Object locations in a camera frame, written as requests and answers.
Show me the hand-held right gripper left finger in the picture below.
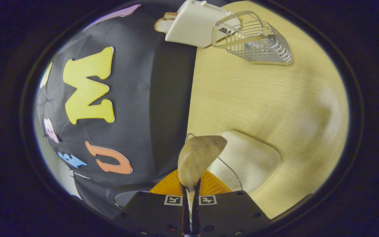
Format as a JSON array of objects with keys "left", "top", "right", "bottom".
[{"left": 112, "top": 170, "right": 190, "bottom": 236}]

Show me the metal wire chopstick holder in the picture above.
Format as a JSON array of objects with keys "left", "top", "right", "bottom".
[{"left": 211, "top": 11, "right": 293, "bottom": 66}]

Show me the white rice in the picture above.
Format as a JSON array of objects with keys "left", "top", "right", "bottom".
[{"left": 209, "top": 131, "right": 281, "bottom": 195}]

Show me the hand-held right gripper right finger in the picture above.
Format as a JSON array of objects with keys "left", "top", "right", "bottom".
[{"left": 191, "top": 171, "right": 272, "bottom": 236}]

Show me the toasted bread slice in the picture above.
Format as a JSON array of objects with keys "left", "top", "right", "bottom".
[{"left": 154, "top": 12, "right": 178, "bottom": 33}]

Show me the white toaster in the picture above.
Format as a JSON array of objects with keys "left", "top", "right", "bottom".
[{"left": 165, "top": 0, "right": 242, "bottom": 48}]

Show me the wooden spoon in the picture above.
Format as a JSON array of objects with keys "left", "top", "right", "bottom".
[{"left": 178, "top": 135, "right": 228, "bottom": 231}]

